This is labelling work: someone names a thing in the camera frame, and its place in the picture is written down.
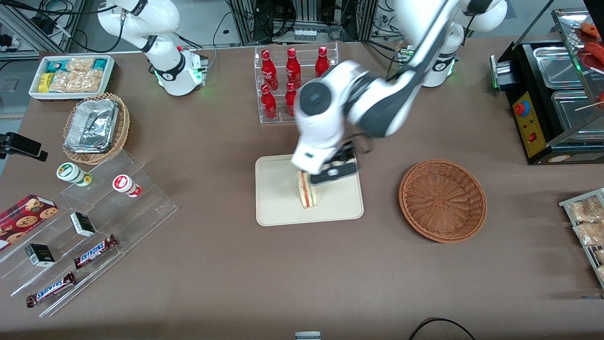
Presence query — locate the triangular sandwich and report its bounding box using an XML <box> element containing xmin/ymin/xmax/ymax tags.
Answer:
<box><xmin>297</xmin><ymin>170</ymin><xmax>318</xmax><ymax>209</ymax></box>

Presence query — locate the beige plastic tray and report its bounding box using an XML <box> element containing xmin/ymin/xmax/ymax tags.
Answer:
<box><xmin>255</xmin><ymin>153</ymin><xmax>364</xmax><ymax>227</ymax></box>

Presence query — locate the dark brown wicker basket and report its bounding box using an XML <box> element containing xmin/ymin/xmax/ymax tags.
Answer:
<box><xmin>399</xmin><ymin>160</ymin><xmax>487</xmax><ymax>244</ymax></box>

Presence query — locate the light brown wicker basket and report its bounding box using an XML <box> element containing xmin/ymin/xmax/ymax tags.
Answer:
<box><xmin>62</xmin><ymin>92</ymin><xmax>131</xmax><ymax>166</ymax></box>

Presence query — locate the aluminium foil tray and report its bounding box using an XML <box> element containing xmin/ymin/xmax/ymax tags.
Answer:
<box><xmin>64</xmin><ymin>98</ymin><xmax>119</xmax><ymax>154</ymax></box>

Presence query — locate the tray of packaged snacks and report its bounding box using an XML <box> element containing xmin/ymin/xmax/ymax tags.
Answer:
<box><xmin>559</xmin><ymin>187</ymin><xmax>604</xmax><ymax>289</ymax></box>

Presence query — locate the red cola bottle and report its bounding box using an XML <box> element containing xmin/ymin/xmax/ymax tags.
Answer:
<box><xmin>285</xmin><ymin>82</ymin><xmax>299</xmax><ymax>118</ymax></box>
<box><xmin>261</xmin><ymin>50</ymin><xmax>279</xmax><ymax>91</ymax></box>
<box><xmin>260</xmin><ymin>84</ymin><xmax>278</xmax><ymax>120</ymax></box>
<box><xmin>285</xmin><ymin>47</ymin><xmax>302</xmax><ymax>89</ymax></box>
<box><xmin>315</xmin><ymin>46</ymin><xmax>330</xmax><ymax>79</ymax></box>

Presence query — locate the clear acrylic bottle rack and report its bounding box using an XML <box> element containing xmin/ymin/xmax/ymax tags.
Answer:
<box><xmin>254</xmin><ymin>42</ymin><xmax>339</xmax><ymax>125</ymax></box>

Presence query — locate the clear acrylic stepped shelf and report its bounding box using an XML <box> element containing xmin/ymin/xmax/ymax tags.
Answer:
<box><xmin>0</xmin><ymin>150</ymin><xmax>179</xmax><ymax>318</ymax></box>

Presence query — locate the red lidded white cup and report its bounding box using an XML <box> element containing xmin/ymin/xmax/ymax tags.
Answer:
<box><xmin>112</xmin><ymin>174</ymin><xmax>143</xmax><ymax>198</ymax></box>

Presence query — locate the black food warmer cabinet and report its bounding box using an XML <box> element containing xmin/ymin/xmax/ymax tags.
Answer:
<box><xmin>490</xmin><ymin>0</ymin><xmax>604</xmax><ymax>166</ymax></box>

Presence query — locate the Snickers bar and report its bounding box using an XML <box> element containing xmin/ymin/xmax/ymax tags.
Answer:
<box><xmin>73</xmin><ymin>234</ymin><xmax>119</xmax><ymax>270</ymax></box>
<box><xmin>25</xmin><ymin>272</ymin><xmax>77</xmax><ymax>308</ymax></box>

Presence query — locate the small black box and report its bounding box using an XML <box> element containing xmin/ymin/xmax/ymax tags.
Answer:
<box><xmin>69</xmin><ymin>212</ymin><xmax>97</xmax><ymax>238</ymax></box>
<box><xmin>24</xmin><ymin>243</ymin><xmax>56</xmax><ymax>268</ymax></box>

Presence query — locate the green lidded white cup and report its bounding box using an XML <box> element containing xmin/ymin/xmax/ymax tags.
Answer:
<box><xmin>56</xmin><ymin>162</ymin><xmax>93</xmax><ymax>187</ymax></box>

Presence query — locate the large clear cracker bag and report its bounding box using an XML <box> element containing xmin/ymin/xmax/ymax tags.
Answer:
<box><xmin>49</xmin><ymin>70</ymin><xmax>103</xmax><ymax>93</ymax></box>

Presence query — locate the steel warmer pan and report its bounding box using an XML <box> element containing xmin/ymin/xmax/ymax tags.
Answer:
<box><xmin>551</xmin><ymin>89</ymin><xmax>604</xmax><ymax>142</ymax></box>
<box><xmin>532</xmin><ymin>46</ymin><xmax>587</xmax><ymax>91</ymax></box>

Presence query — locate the clear bag of snacks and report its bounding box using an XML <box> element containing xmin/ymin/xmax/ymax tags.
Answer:
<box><xmin>573</xmin><ymin>221</ymin><xmax>604</xmax><ymax>247</ymax></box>
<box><xmin>568</xmin><ymin>195</ymin><xmax>604</xmax><ymax>223</ymax></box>

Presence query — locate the white snack bin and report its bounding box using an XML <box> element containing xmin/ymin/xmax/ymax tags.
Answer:
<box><xmin>28</xmin><ymin>55</ymin><xmax>117</xmax><ymax>102</ymax></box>

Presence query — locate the red cookie box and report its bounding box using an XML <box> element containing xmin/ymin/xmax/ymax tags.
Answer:
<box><xmin>0</xmin><ymin>194</ymin><xmax>60</xmax><ymax>251</ymax></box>

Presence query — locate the dark grey wrist camera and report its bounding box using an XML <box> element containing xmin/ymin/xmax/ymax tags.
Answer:
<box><xmin>309</xmin><ymin>153</ymin><xmax>358</xmax><ymax>186</ymax></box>

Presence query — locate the black cable loop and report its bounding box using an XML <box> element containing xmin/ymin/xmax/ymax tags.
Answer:
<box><xmin>408</xmin><ymin>317</ymin><xmax>477</xmax><ymax>340</ymax></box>

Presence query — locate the black camera clamp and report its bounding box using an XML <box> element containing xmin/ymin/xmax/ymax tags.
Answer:
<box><xmin>0</xmin><ymin>132</ymin><xmax>49</xmax><ymax>162</ymax></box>

